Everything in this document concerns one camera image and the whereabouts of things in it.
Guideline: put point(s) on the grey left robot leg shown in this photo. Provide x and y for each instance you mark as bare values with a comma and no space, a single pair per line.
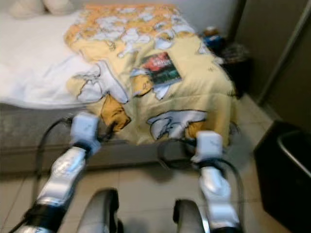
99,213

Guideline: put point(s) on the grey robot leg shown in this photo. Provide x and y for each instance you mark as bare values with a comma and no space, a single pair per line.
189,221
99,213

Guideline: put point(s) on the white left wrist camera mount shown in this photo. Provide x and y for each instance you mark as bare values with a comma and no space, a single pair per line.
85,127

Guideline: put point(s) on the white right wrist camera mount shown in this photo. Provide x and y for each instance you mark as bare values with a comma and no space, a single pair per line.
209,144

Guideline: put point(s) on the dark brown wardrobe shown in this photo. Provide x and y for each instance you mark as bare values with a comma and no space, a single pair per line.
267,43

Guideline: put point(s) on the grey right robot leg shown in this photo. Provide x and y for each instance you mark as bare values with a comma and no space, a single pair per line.
189,221

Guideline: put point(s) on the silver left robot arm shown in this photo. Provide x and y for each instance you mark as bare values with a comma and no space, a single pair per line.
65,172

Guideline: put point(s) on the clear crinkled plastic bag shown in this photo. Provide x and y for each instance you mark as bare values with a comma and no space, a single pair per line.
235,52

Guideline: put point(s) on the dark green red book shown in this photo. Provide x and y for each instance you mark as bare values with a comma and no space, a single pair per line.
160,69

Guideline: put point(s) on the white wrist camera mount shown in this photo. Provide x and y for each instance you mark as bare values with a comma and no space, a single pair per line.
209,144
85,127

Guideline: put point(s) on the yellow cartoon egg blanket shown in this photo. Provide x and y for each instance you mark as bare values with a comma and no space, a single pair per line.
199,82

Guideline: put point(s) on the blue box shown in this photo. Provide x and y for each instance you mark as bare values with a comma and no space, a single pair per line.
214,41

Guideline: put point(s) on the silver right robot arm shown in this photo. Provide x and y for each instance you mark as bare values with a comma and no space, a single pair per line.
216,194

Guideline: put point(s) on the black trash bin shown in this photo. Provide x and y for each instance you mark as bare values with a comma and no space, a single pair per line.
272,170

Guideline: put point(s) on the white quilted mattress pad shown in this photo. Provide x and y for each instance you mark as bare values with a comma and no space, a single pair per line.
29,63

